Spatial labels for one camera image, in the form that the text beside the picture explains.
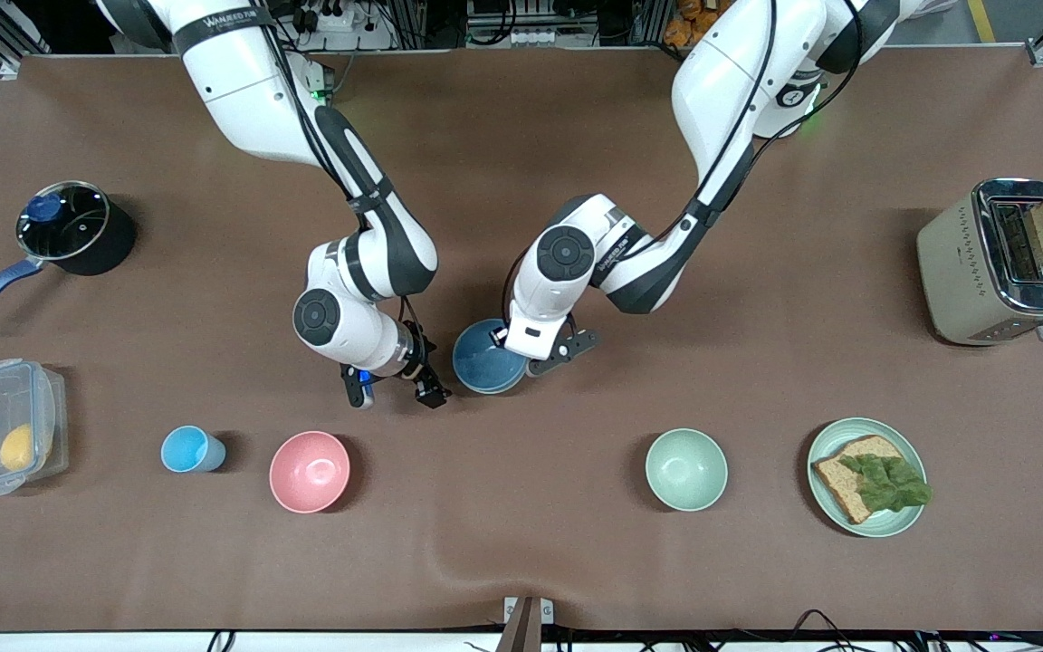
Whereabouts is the brown table cloth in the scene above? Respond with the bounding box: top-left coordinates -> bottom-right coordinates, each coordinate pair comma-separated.
0,47 -> 1043,635

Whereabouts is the metal table edge bracket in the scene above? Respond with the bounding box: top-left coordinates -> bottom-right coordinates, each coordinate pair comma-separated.
496,595 -> 555,652

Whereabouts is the silver beige toaster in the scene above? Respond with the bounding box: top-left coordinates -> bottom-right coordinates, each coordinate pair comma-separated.
917,177 -> 1043,347

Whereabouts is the brown bread slice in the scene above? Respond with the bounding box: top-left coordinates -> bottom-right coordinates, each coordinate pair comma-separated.
811,435 -> 907,525

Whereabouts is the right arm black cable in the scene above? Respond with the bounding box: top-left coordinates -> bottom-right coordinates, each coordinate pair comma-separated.
254,0 -> 427,350

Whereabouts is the blue bowl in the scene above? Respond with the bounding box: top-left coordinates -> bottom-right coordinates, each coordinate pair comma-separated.
452,318 -> 531,394

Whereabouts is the light blue cup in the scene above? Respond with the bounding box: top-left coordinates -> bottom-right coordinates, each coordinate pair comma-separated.
160,426 -> 226,474

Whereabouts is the glass lid blue knob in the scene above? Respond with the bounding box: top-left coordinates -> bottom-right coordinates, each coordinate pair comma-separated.
16,182 -> 111,261

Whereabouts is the white power strip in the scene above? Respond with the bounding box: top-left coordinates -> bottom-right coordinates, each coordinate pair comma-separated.
300,0 -> 379,35

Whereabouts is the pink bowl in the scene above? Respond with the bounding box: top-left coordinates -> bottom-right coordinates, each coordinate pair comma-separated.
269,430 -> 351,514

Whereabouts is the green lettuce leaf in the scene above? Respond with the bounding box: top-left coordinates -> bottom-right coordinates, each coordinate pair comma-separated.
838,453 -> 933,513

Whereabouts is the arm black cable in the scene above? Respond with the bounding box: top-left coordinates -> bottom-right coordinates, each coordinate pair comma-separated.
698,0 -> 866,209
254,0 -> 427,350

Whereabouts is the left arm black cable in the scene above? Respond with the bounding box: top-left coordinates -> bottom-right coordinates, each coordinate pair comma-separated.
698,0 -> 866,209

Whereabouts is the green plate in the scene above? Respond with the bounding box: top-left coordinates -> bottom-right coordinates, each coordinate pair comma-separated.
807,417 -> 928,539

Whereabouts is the black saucepan blue handle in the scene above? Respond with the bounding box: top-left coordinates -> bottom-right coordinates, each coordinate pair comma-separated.
0,180 -> 137,330

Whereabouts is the yellow fruit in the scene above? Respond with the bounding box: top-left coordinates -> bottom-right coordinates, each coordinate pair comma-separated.
0,424 -> 35,472

